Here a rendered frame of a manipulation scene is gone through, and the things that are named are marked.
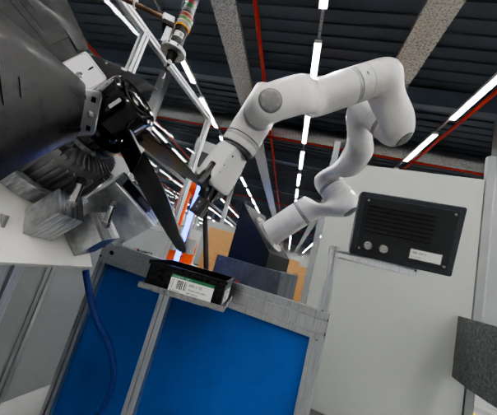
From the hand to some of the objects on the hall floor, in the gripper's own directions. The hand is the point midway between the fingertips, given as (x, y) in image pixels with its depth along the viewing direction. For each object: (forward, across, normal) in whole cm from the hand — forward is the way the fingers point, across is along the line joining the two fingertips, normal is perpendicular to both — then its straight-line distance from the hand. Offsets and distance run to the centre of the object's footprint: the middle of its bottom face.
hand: (200, 207), depth 57 cm
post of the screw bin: (+102, +17, -19) cm, 105 cm away
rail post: (+115, +35, +23) cm, 123 cm away
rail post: (+90, +35, -59) cm, 113 cm away
